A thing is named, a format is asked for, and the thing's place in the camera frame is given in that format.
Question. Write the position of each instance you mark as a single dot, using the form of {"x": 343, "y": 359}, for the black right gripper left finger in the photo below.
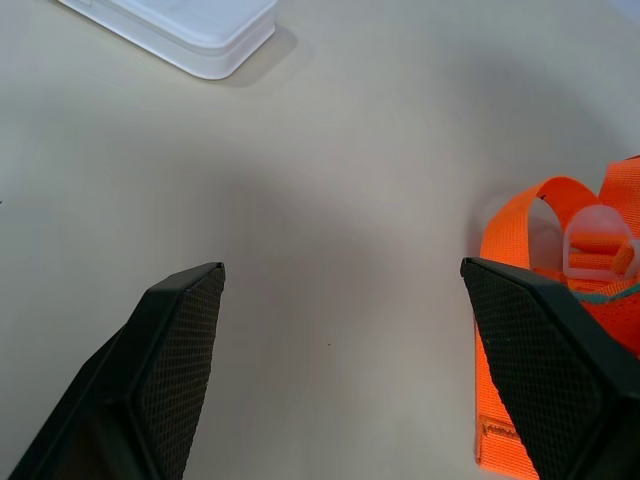
{"x": 165, "y": 375}

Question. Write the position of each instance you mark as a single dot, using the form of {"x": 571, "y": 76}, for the orange and teal backpack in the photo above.
{"x": 507, "y": 230}

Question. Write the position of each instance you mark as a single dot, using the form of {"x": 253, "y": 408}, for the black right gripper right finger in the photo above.
{"x": 540, "y": 370}

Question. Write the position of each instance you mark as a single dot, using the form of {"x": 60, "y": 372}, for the white plastic tray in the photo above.
{"x": 200, "y": 35}

